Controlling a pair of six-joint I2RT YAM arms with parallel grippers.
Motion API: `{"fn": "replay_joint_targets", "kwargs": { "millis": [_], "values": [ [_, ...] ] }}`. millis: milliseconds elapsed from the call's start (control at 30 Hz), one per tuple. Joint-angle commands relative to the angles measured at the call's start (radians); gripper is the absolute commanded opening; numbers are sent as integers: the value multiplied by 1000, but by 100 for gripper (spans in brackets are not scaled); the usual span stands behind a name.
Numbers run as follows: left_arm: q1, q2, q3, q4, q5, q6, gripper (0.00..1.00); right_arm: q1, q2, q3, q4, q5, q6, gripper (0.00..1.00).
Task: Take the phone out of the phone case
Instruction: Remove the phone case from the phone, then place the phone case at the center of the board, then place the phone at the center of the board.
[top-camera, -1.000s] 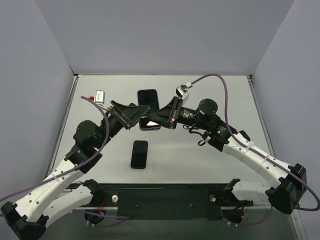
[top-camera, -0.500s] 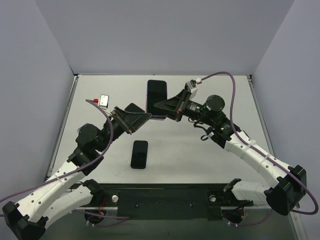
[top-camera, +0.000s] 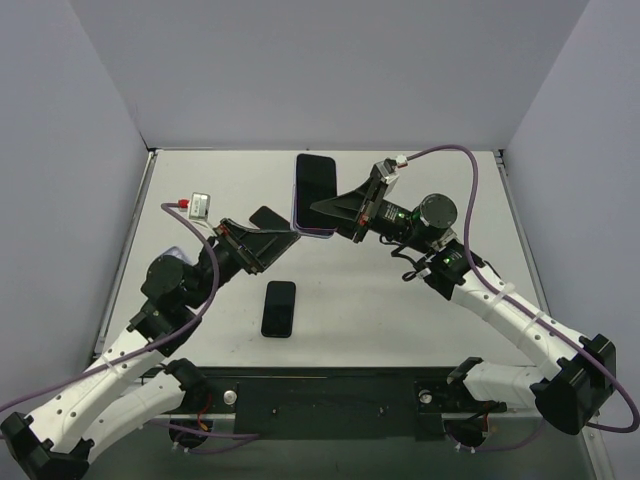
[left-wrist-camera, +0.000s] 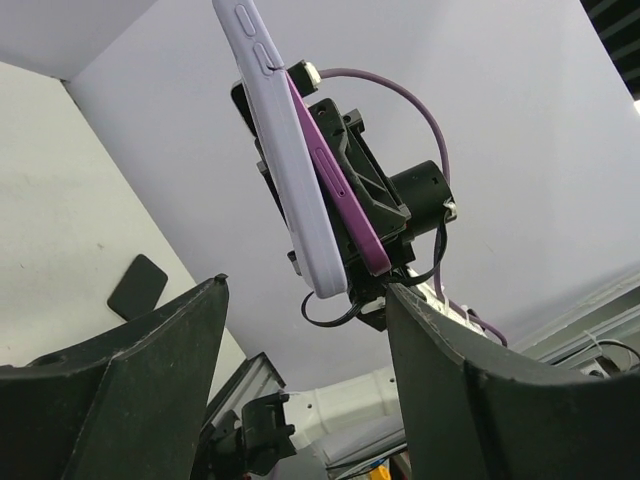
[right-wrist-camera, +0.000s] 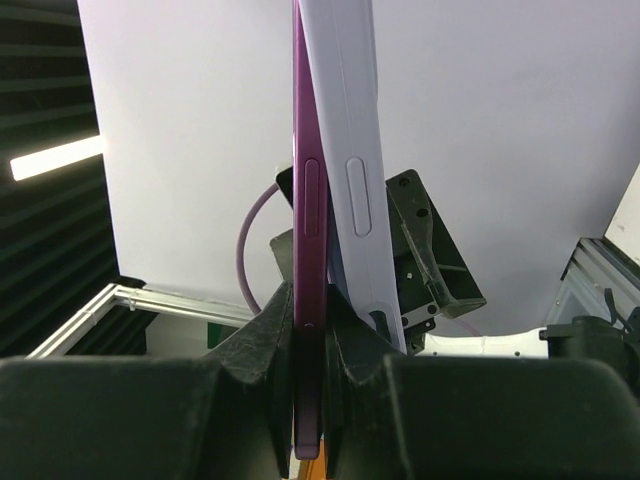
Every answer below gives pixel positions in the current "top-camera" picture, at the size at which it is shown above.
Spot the large phone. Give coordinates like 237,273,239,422
291,153,337,239

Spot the blue phone case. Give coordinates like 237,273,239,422
163,246,193,265

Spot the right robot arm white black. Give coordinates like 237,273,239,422
311,174,616,435

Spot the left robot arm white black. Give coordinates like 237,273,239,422
1,219,299,479

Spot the small black phone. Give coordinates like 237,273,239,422
261,281,296,338

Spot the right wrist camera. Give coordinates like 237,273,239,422
377,154,408,194

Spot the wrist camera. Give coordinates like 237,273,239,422
187,192,211,221
377,154,408,194

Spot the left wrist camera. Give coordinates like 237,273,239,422
187,192,211,221

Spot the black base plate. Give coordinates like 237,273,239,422
164,367,506,444

